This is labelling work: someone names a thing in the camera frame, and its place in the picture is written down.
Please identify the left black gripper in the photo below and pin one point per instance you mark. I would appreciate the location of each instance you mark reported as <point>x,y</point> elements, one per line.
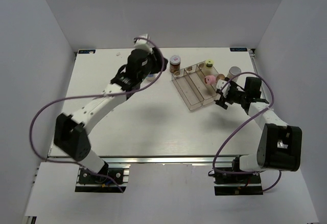
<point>157,63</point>

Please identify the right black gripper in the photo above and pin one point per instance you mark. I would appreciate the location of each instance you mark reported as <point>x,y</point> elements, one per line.
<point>222,102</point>

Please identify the pink cap spice bottle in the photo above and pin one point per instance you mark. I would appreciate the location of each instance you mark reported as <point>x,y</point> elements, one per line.
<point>212,79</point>

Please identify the yellow cap spice bottle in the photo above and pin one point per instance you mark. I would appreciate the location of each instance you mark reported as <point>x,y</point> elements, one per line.
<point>208,67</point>

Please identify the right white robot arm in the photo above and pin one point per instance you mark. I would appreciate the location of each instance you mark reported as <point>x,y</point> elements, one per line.
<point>280,144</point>

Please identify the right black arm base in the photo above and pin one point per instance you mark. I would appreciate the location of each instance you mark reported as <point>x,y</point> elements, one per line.
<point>228,181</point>

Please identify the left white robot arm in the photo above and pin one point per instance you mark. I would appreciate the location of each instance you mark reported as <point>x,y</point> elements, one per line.
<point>71,131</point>

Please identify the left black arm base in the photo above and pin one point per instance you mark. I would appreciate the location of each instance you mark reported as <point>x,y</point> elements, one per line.
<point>115,181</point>

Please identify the left silver lid pearl jar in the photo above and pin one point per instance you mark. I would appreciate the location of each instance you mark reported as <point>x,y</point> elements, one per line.
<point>151,77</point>

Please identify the silver lid pearl jar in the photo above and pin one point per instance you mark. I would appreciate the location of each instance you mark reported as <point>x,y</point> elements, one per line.
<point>151,77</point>
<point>233,71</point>

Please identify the clear acrylic organizer tray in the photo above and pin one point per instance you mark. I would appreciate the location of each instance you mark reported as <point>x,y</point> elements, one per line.
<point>190,84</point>

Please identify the right silver lid pearl jar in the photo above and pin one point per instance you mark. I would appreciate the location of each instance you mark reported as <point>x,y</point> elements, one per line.
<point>233,71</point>

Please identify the right red label spice jar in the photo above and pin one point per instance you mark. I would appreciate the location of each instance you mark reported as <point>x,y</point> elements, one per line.
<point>175,62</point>

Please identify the right blue corner sticker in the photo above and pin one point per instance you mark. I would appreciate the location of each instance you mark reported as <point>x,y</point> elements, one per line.
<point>238,49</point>

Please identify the blue corner sticker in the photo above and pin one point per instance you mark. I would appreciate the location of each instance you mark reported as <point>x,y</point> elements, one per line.
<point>238,49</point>
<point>92,51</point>

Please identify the left blue corner sticker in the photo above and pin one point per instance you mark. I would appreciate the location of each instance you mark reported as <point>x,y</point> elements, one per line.
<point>92,51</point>

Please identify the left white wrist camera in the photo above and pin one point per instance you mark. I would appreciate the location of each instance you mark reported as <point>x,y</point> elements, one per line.
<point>142,43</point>

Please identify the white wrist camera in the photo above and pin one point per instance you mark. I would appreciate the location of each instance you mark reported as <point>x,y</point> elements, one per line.
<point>222,88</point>
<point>142,43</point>

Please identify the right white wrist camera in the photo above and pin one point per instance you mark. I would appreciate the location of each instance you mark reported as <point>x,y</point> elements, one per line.
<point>222,88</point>

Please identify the aluminium front frame rail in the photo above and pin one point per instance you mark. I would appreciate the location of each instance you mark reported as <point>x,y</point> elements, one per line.
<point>166,160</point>

